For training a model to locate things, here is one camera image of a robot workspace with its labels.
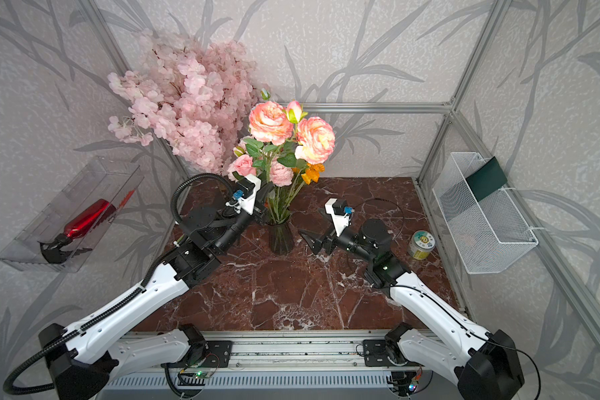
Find dark green card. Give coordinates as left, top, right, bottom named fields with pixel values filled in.
left=466, top=157, right=508, bottom=202

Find peach pink peony stem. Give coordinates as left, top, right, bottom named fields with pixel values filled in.
left=242, top=99, right=337, bottom=221

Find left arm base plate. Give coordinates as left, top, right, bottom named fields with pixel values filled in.
left=178, top=340, right=233, bottom=368

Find dark glass vase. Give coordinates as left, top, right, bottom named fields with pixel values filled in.
left=268, top=221, right=294, bottom=255

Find aluminium front rail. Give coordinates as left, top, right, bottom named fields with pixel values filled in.
left=109, top=329, right=436, bottom=376

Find light blue carnation stem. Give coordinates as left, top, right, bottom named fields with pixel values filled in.
left=259, top=88, right=271, bottom=102

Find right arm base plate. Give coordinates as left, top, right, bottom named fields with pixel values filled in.
left=363, top=339, right=408, bottom=368

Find pink cherry blossom tree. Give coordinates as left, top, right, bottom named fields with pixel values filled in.
left=108, top=31, right=256, bottom=174

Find green tape roll can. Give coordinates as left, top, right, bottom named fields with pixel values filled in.
left=409, top=230, right=436, bottom=260

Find red and orange flowers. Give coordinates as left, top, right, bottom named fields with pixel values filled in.
left=289, top=163, right=325, bottom=201

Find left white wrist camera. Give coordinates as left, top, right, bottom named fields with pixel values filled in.
left=226, top=174, right=262, bottom=215

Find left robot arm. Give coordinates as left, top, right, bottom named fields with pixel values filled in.
left=39, top=199, right=267, bottom=399

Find left black corrugated cable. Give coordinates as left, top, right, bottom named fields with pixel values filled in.
left=2, top=172, right=241, bottom=396

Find clear plastic wall bin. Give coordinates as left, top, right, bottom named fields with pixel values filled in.
left=0, top=157, right=143, bottom=273

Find pink ranunculus flower stem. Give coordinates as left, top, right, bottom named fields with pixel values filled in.
left=228, top=153, right=295, bottom=225

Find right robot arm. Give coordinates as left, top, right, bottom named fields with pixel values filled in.
left=299, top=218, right=524, bottom=399

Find white wire mesh basket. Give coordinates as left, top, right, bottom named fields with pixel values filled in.
left=433, top=152, right=538, bottom=275

